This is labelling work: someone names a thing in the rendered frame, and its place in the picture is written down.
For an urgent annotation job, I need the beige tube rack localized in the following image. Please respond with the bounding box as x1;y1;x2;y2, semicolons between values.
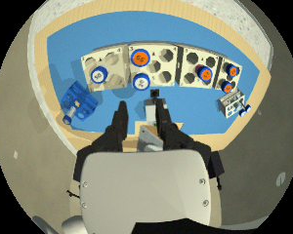
219;88;244;118

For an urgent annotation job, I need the blue tube rack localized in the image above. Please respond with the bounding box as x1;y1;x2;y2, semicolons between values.
61;80;99;122

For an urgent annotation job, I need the blue bench mat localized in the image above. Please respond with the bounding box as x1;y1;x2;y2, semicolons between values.
47;11;260;136

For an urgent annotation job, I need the sample tube with blue cap and orange dot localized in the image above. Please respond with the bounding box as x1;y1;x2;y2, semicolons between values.
194;64;213;82

